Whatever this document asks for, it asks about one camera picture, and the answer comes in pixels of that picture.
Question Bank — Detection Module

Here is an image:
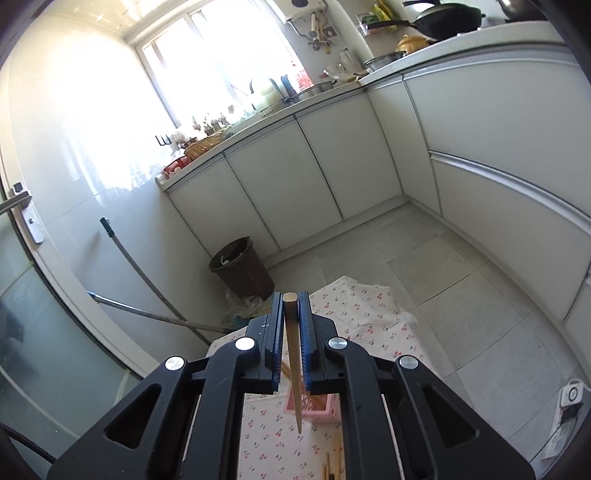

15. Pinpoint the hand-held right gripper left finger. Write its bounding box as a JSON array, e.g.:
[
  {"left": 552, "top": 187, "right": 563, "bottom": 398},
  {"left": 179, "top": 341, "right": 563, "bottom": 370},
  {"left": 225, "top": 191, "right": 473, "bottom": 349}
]
[{"left": 46, "top": 292, "right": 283, "bottom": 480}]

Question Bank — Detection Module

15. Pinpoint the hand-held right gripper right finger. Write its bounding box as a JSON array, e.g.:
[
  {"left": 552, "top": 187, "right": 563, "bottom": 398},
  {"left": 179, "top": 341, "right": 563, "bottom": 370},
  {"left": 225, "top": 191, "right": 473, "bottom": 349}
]
[{"left": 298, "top": 291, "right": 539, "bottom": 480}]

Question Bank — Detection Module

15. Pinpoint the wooden chopstick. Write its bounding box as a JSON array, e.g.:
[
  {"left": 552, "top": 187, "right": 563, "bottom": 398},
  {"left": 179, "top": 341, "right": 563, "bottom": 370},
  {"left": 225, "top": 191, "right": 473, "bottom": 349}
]
[
  {"left": 334, "top": 427, "right": 346, "bottom": 480},
  {"left": 283, "top": 292, "right": 306, "bottom": 435}
]

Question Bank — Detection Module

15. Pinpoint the pink perforated utensil holder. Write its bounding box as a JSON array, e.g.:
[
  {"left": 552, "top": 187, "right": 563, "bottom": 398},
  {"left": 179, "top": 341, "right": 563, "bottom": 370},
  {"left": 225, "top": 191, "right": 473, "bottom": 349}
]
[{"left": 283, "top": 367, "right": 343, "bottom": 426}]

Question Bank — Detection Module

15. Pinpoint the white plastic bag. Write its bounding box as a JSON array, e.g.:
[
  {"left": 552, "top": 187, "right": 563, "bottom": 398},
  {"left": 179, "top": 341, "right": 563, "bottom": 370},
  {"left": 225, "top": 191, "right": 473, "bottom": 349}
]
[{"left": 223, "top": 290, "right": 275, "bottom": 329}]

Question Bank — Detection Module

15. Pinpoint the cherry print tablecloth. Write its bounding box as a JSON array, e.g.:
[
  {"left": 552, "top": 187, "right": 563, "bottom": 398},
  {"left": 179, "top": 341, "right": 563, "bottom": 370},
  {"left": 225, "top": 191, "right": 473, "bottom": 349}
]
[{"left": 203, "top": 275, "right": 428, "bottom": 480}]

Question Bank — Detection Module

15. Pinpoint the brown trash bin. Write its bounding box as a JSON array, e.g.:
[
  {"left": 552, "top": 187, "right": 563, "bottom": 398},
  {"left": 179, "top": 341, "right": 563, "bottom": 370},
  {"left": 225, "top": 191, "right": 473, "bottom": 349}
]
[{"left": 209, "top": 236, "right": 276, "bottom": 301}]

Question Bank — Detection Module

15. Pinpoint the wicker basket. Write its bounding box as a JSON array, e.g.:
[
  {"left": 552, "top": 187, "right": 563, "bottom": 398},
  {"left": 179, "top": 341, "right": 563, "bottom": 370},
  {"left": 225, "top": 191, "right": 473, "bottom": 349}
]
[{"left": 184, "top": 133, "right": 225, "bottom": 161}]

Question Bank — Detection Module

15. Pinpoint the frosted glass door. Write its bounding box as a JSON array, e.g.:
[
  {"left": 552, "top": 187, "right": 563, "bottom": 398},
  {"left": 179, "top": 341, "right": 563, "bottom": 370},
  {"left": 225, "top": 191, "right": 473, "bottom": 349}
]
[{"left": 0, "top": 215, "right": 141, "bottom": 444}]

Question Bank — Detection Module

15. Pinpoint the steel sink bowl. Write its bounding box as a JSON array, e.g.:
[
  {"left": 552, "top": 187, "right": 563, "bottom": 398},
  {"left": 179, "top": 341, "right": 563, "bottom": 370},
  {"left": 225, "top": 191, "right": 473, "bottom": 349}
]
[{"left": 295, "top": 80, "right": 339, "bottom": 101}]

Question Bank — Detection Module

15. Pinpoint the white power strip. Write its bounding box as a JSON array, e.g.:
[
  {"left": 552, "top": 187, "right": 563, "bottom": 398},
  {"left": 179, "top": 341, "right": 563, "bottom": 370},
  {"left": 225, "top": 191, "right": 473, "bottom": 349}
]
[{"left": 533, "top": 378, "right": 588, "bottom": 463}]

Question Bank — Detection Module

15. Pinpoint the white kitchen cabinet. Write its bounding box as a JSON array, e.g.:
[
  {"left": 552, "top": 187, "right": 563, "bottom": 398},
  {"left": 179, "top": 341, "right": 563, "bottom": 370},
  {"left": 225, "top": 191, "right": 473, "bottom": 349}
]
[{"left": 156, "top": 21, "right": 591, "bottom": 326}]

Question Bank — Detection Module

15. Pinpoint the kitchen window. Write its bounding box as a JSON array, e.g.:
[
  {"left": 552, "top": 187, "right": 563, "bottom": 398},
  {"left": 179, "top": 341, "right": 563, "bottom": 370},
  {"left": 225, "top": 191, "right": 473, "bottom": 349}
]
[{"left": 136, "top": 7, "right": 310, "bottom": 141}]

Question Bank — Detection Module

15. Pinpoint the steel basin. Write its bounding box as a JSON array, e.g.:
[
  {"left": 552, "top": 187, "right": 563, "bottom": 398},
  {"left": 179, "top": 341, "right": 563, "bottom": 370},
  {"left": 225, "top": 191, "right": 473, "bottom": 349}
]
[{"left": 362, "top": 51, "right": 408, "bottom": 73}]

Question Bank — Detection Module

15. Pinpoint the white water heater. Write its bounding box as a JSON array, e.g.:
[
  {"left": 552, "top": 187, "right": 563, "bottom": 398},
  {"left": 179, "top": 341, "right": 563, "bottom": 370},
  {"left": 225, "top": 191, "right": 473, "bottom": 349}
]
[{"left": 283, "top": 0, "right": 329, "bottom": 23}]

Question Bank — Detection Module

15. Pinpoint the black wok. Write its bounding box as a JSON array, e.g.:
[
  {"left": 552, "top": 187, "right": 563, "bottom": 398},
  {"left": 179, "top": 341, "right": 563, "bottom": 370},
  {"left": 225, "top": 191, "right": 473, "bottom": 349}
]
[{"left": 365, "top": 1, "right": 488, "bottom": 41}]

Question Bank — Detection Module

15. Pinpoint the metal mop handle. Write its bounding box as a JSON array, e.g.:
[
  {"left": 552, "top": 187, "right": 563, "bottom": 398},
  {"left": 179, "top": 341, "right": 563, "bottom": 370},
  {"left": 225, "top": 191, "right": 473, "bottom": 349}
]
[{"left": 85, "top": 291, "right": 241, "bottom": 334}]

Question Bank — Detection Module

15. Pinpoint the blue-tipped mop handle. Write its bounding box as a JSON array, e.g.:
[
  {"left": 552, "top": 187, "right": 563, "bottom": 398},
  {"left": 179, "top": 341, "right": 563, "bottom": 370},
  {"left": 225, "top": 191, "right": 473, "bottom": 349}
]
[{"left": 100, "top": 218, "right": 214, "bottom": 347}]

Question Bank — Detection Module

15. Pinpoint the black cable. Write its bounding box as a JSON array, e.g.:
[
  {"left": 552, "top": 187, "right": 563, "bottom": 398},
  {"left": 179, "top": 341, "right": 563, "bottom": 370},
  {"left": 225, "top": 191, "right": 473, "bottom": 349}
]
[{"left": 0, "top": 421, "right": 57, "bottom": 463}]

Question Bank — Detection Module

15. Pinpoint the metal door handle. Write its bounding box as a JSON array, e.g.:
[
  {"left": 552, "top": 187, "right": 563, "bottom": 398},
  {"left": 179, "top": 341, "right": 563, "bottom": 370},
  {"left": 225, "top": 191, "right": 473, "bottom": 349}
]
[{"left": 0, "top": 182, "right": 34, "bottom": 216}]

